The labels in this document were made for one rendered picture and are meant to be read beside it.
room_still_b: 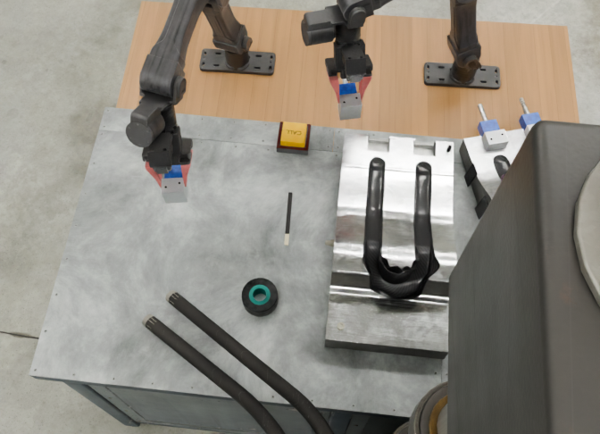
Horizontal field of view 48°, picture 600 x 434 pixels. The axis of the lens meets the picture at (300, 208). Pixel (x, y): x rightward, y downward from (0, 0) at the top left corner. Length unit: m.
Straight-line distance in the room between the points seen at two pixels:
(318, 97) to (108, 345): 0.81
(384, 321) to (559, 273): 1.19
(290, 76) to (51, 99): 1.36
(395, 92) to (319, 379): 0.78
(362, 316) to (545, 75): 0.86
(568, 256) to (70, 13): 3.02
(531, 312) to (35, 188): 2.53
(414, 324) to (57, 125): 1.83
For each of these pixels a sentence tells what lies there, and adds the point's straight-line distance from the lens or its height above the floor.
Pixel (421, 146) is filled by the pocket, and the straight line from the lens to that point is 1.66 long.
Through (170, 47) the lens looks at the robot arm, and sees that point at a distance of 1.40.
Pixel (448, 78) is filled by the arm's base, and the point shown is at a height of 0.81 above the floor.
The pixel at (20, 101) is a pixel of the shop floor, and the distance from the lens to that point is 3.00.
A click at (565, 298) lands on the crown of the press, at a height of 2.01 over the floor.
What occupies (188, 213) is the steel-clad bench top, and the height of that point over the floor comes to 0.80.
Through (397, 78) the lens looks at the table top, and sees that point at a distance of 1.86.
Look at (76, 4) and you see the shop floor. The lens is 3.26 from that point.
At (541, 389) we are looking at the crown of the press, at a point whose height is 2.00.
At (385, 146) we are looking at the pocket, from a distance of 1.65.
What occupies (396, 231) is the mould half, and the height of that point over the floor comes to 0.91.
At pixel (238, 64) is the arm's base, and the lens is 1.84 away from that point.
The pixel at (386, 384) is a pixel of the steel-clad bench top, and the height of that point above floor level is 0.80.
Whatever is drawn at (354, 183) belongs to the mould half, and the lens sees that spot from 1.57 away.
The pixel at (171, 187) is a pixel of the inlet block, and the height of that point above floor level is 0.95.
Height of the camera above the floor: 2.26
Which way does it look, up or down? 63 degrees down
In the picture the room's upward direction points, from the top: straight up
